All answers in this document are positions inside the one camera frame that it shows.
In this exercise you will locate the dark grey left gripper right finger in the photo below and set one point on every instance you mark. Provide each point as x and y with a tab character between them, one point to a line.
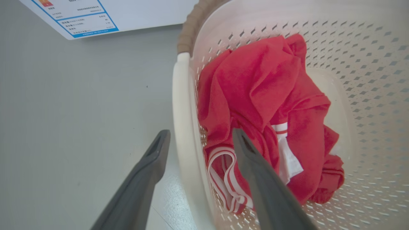
268	191

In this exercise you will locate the white perforated plastic laundry basket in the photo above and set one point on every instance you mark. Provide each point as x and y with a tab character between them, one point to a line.
367	105

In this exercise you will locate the white washing machine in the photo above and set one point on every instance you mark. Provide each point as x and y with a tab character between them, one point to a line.
127	16

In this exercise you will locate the red garment with white stripes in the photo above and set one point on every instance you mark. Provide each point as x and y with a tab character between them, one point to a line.
262	108

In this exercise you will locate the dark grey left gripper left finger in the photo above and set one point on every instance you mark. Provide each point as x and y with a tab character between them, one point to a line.
137	188

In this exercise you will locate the blue-bordered energy label sticker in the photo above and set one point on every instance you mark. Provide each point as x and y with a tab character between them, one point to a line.
76	16

